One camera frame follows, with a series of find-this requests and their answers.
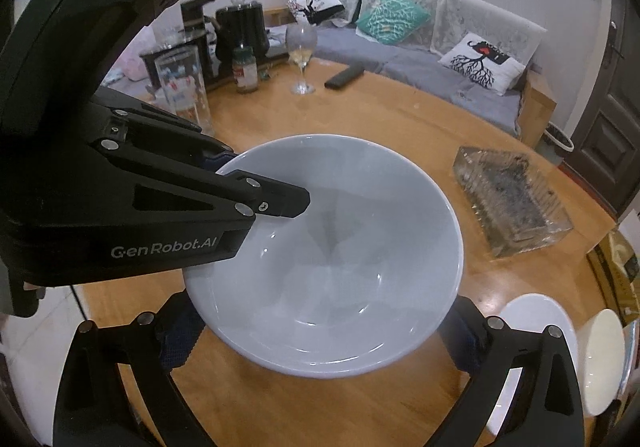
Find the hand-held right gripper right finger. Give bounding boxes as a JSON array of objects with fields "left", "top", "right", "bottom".
[{"left": 439, "top": 296, "right": 587, "bottom": 447}]

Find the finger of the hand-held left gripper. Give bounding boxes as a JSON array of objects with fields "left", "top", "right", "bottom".
[
  {"left": 93, "top": 87, "right": 239, "bottom": 174},
  {"left": 88, "top": 136, "right": 312, "bottom": 225}
]

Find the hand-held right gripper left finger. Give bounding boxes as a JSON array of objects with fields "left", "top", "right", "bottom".
[{"left": 52, "top": 291, "right": 212, "bottom": 447}]

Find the large white bowl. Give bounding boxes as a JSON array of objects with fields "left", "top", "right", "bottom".
[{"left": 182, "top": 134, "right": 463, "bottom": 376}]

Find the pink and white cloth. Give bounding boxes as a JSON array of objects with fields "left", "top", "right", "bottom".
[{"left": 106, "top": 54, "right": 152, "bottom": 90}]

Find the tall clear drinking glass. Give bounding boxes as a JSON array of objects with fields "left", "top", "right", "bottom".
[{"left": 154, "top": 47, "right": 217, "bottom": 138}]

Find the black tea tray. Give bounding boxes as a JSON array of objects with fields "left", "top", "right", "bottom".
[{"left": 139, "top": 33, "right": 296, "bottom": 94}]

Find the green-lidded glass jar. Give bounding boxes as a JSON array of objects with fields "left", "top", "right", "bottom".
[{"left": 232, "top": 46, "right": 260, "bottom": 94}]

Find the black kettle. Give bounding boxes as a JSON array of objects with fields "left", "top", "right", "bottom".
[{"left": 215, "top": 0, "right": 271, "bottom": 64}]

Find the black remote control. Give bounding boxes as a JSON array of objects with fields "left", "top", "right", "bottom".
[{"left": 324, "top": 66, "right": 364, "bottom": 90}]

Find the wine glass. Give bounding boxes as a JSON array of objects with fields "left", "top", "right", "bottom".
[{"left": 285, "top": 23, "right": 317, "bottom": 95}]

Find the cream bowl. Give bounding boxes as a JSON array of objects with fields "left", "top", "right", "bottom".
[{"left": 579, "top": 309, "right": 634, "bottom": 419}]

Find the glass ashtray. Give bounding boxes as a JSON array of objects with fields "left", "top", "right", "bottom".
[{"left": 452, "top": 146, "right": 574, "bottom": 258}]

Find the yellow bag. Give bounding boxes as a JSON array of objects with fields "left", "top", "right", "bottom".
[{"left": 587, "top": 211, "right": 640, "bottom": 324}]

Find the grey wooden-framed sofa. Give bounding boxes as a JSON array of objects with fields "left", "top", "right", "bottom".
[{"left": 264, "top": 0, "right": 559, "bottom": 149}]

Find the black and white cushion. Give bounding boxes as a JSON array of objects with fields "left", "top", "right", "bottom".
[{"left": 287, "top": 0, "right": 346, "bottom": 27}]

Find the teal leaf-print cushion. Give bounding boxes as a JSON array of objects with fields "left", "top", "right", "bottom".
[{"left": 355, "top": 0, "right": 432, "bottom": 47}]

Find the white waste basket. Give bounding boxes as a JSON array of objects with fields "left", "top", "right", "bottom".
[{"left": 542, "top": 122, "right": 576, "bottom": 154}]

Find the white tree-print cushion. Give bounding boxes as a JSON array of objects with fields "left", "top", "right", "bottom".
[{"left": 438, "top": 32, "right": 526, "bottom": 96}]

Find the dark brown door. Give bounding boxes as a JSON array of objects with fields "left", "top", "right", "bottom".
[{"left": 570, "top": 0, "right": 640, "bottom": 220}]

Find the door handle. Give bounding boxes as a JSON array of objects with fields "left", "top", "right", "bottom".
[{"left": 606, "top": 21, "right": 624, "bottom": 79}]

